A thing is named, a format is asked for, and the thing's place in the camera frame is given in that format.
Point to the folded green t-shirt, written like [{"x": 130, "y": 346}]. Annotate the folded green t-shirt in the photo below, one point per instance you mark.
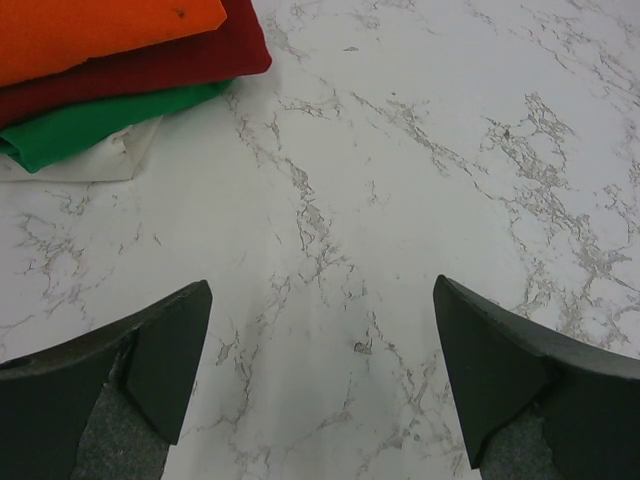
[{"x": 57, "y": 135}]

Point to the folded dark red t-shirt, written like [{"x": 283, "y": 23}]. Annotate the folded dark red t-shirt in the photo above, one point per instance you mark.
[{"x": 237, "y": 48}]

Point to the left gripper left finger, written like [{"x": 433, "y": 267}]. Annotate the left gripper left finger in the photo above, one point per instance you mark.
[{"x": 108, "y": 404}]

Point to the folded white t-shirt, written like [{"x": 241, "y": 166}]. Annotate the folded white t-shirt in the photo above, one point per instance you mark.
[{"x": 119, "y": 157}]

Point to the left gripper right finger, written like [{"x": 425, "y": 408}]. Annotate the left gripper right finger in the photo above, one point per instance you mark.
[{"x": 533, "y": 403}]

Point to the folded orange t-shirt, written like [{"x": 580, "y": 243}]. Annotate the folded orange t-shirt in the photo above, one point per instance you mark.
[{"x": 40, "y": 38}]

